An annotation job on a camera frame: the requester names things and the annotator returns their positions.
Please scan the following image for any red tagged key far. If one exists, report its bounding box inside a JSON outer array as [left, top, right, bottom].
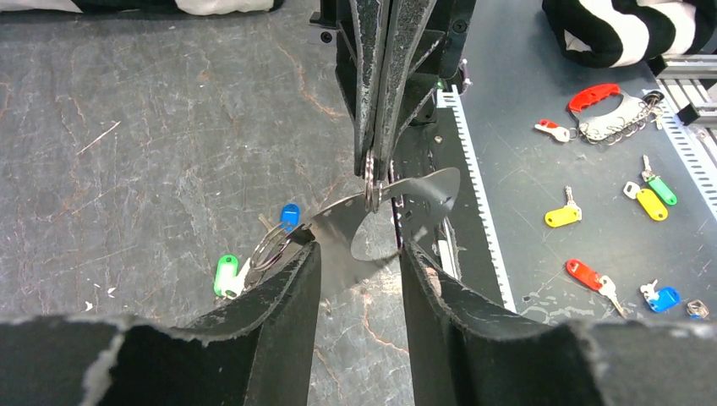
[[534, 119, 572, 143]]

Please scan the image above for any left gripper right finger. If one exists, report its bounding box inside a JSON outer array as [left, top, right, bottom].
[[400, 243, 716, 405]]

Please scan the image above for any red tagged key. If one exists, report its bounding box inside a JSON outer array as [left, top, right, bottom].
[[534, 119, 572, 143], [566, 259, 627, 319]]

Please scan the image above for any green tagged key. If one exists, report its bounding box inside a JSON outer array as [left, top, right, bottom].
[[213, 255, 249, 299]]

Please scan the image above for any yellow tagged key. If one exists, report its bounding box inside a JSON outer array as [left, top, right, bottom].
[[544, 185, 583, 228], [623, 181, 669, 222]]

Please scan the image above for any yellow tagged key right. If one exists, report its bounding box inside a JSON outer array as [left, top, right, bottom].
[[623, 181, 669, 222]]

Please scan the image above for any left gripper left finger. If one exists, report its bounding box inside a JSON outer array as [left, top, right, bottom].
[[1, 243, 321, 405]]

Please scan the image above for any grey metal key holder plate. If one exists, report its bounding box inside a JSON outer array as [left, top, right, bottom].
[[291, 167, 461, 299]]

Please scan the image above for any white slotted cable duct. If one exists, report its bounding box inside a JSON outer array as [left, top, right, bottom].
[[437, 85, 517, 314]]

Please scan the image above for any blue tagged key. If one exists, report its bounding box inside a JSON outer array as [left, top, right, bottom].
[[258, 203, 300, 233]]

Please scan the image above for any green tagged key outside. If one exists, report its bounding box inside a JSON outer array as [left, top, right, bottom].
[[641, 155, 678, 206]]

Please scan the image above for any blue tagged key outside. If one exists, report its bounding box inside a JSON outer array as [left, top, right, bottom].
[[639, 279, 681, 313]]

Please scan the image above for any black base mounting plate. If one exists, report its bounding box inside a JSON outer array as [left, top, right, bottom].
[[391, 120, 506, 306]]

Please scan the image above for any black white checkered pillow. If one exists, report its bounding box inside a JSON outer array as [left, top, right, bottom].
[[541, 0, 716, 69]]

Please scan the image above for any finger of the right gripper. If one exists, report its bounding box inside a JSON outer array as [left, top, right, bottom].
[[309, 0, 390, 176], [372, 1, 476, 179]]

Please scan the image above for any red handled key holder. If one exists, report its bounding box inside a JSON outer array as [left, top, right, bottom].
[[566, 83, 665, 145]]

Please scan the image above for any red tagged key near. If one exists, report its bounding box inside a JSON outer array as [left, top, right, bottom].
[[566, 259, 627, 319]]

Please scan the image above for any yellow tagged key left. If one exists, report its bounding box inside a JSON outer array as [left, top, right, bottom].
[[544, 185, 583, 228]]

